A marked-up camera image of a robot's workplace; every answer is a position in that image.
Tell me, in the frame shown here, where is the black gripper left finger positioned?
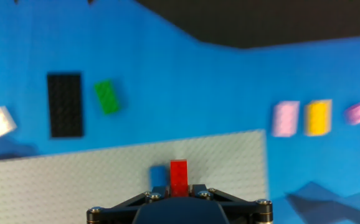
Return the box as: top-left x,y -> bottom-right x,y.
86,185 -> 171,224

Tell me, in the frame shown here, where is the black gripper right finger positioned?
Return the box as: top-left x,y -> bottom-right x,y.
189,184 -> 274,224

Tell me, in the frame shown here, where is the blue Lego brick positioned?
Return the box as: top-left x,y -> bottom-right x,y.
149,165 -> 171,189

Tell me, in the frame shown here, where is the red Lego brick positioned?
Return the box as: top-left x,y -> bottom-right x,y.
169,159 -> 189,197

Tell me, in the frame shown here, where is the grey Lego baseplate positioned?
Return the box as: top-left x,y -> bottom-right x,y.
0,129 -> 268,224

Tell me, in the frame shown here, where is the light pink Lego brick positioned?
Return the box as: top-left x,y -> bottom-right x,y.
272,100 -> 301,138

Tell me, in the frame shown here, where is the green Lego brick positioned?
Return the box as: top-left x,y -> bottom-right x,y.
93,79 -> 121,115

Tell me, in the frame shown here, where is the black Lego plate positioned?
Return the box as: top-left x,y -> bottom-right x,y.
46,72 -> 84,139

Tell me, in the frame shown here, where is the yellow Lego brick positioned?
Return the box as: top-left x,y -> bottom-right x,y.
303,99 -> 333,137

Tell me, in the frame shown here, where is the blue mountain print cloth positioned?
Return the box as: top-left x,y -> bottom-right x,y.
0,0 -> 360,224

